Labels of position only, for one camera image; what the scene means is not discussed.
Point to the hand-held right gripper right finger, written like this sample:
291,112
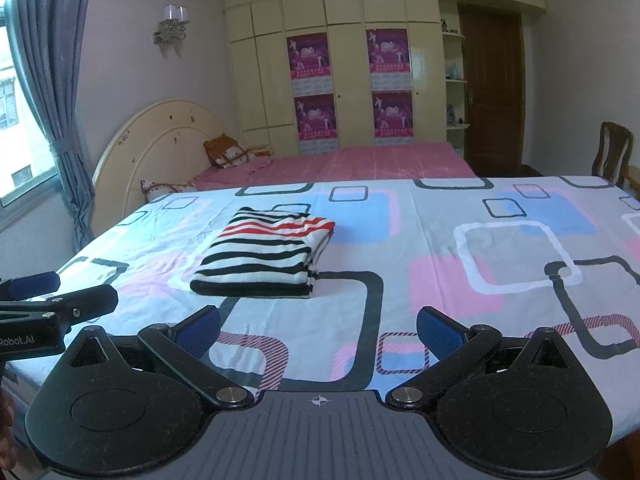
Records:
440,329

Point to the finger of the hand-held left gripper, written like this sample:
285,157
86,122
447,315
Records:
90,301
35,282

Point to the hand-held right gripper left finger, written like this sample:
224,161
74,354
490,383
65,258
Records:
200,329

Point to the striped knit sweater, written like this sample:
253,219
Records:
260,255

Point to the square-patterned bed sheet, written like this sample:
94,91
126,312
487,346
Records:
450,240

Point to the small patterned pillow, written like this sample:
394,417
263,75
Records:
165,189

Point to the window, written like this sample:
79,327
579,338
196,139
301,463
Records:
20,125

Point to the cream round headboard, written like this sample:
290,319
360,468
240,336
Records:
150,150

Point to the orange cushion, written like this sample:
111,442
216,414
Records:
225,150

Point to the pink bed cover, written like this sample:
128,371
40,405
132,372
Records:
350,160

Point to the blue-grey curtain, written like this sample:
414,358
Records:
55,85

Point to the dark figurine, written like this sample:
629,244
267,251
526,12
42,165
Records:
452,117

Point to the cream corner shelf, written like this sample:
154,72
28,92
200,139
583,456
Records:
452,95

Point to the dark wooden door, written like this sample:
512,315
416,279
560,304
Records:
492,95

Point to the wooden chair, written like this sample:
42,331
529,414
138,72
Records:
612,152

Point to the blue figurine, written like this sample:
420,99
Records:
454,70

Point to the cream wardrobe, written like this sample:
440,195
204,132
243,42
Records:
345,60

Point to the purple wall poster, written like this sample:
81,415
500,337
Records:
387,50
308,57
315,117
392,112

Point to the wooden bed frame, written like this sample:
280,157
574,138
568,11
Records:
634,177

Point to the wall lamp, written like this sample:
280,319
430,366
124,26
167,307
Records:
172,22

